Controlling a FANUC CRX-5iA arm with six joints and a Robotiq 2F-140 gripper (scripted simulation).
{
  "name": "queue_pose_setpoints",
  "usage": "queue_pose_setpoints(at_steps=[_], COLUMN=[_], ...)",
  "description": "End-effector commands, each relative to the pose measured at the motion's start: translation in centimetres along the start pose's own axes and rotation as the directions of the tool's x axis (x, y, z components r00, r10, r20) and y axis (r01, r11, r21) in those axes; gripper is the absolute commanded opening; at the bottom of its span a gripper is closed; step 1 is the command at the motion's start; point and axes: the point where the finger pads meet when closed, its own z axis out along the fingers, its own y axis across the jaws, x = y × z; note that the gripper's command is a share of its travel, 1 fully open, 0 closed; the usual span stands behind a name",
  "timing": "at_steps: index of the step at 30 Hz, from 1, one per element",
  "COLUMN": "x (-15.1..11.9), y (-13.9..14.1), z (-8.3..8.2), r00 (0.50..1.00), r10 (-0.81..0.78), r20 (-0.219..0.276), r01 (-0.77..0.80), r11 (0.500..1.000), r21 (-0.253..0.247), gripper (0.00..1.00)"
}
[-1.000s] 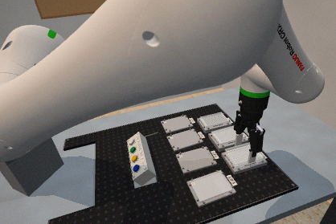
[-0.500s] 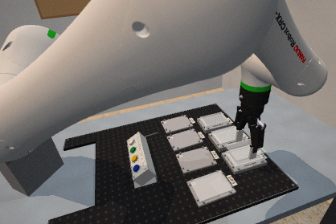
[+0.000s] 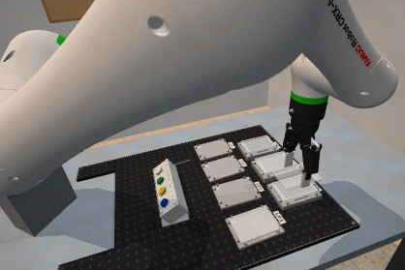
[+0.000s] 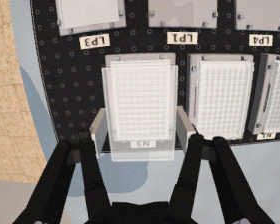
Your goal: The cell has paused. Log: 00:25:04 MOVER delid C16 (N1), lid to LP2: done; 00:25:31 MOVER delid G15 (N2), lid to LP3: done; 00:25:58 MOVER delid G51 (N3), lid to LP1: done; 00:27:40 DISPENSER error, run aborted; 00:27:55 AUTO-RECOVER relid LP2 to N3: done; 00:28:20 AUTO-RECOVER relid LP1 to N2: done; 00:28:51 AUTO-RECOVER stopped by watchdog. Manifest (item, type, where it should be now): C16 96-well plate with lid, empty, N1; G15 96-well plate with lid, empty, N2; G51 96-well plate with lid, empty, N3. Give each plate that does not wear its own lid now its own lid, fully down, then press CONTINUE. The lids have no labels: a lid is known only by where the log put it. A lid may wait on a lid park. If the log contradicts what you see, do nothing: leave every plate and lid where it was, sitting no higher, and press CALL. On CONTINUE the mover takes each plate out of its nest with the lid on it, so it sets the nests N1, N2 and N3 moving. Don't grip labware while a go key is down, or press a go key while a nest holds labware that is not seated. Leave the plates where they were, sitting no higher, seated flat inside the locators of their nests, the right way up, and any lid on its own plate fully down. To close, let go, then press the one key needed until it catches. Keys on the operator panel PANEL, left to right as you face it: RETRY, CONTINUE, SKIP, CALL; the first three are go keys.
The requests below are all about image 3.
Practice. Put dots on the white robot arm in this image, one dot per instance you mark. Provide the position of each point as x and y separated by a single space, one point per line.
128 61

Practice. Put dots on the white button panel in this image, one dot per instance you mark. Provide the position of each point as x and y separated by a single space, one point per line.
171 201

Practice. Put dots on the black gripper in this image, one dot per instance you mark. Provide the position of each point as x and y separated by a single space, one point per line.
303 133

